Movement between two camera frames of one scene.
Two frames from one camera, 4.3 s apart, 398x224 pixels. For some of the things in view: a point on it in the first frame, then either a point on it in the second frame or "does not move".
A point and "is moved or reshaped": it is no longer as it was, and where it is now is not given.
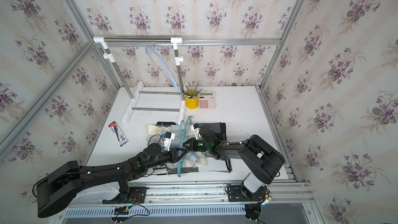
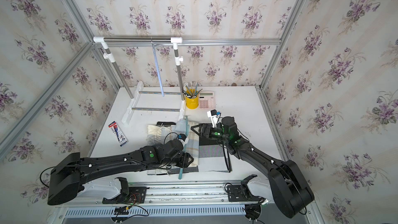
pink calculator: [207, 100] does not move
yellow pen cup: [192, 103] does not move
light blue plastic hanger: [166, 67] is moved or reshaped
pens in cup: [192, 92] does not move
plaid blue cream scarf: [172, 137] is moved or reshaped
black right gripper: [192, 144] → [204, 127]
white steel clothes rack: [104, 40] does not move
